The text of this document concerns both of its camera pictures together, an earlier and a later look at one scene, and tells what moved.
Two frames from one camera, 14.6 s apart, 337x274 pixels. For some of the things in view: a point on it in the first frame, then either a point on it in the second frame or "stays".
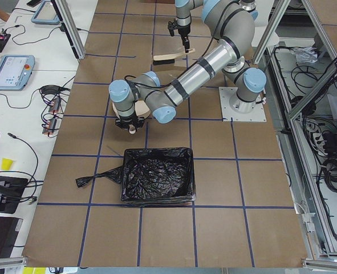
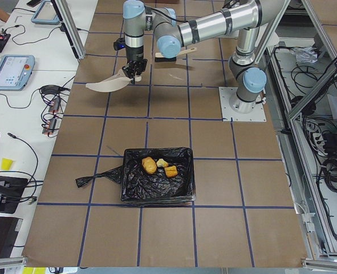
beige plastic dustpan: x=141 y=108 → x=112 y=83
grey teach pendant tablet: x=13 y=72 stays
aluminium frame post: x=62 y=8 stays
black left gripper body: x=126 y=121 → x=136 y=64
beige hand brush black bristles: x=167 y=59 stays
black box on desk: x=1 y=239 stays
